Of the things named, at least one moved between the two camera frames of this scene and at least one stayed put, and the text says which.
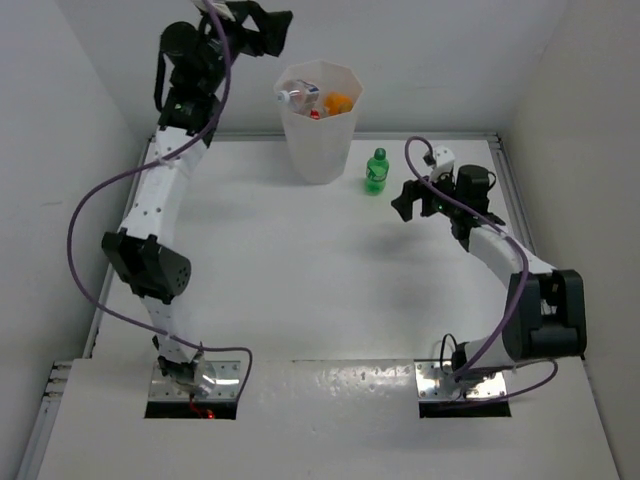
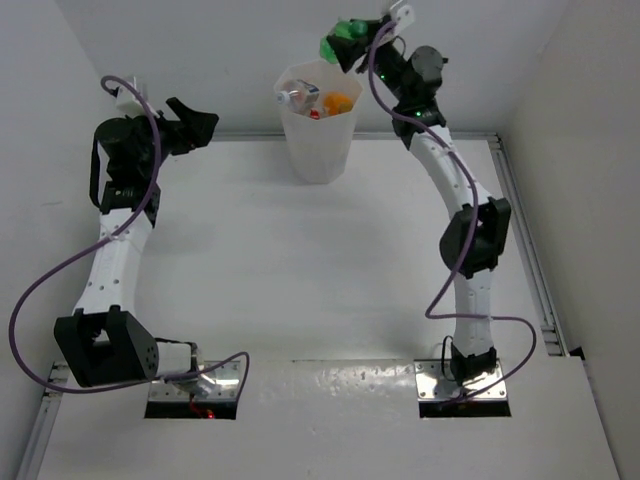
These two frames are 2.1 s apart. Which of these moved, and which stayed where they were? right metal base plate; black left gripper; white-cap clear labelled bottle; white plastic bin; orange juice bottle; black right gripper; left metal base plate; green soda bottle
Moved: black left gripper; black right gripper; green soda bottle
Stayed: orange juice bottle; white plastic bin; white-cap clear labelled bottle; left metal base plate; right metal base plate
